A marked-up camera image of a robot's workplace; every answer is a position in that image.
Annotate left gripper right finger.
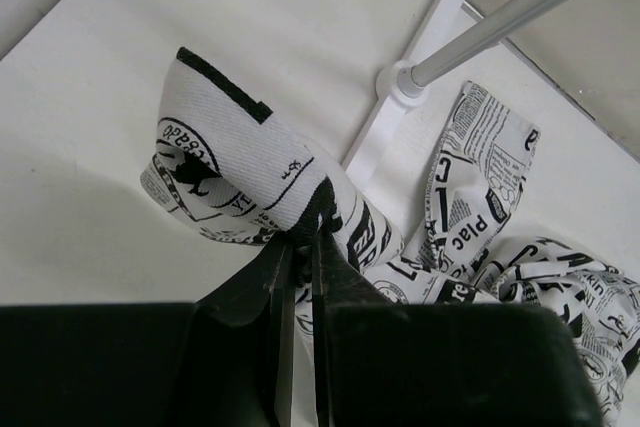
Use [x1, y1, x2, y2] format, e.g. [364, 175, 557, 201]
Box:
[312, 229, 603, 426]

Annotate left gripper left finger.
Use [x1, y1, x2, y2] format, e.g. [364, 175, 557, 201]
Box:
[179, 236, 295, 426]

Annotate newspaper print trousers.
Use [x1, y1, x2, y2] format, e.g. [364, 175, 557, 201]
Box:
[140, 48, 639, 426]

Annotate white metal clothes rack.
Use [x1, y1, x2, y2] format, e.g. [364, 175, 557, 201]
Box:
[343, 0, 567, 191]

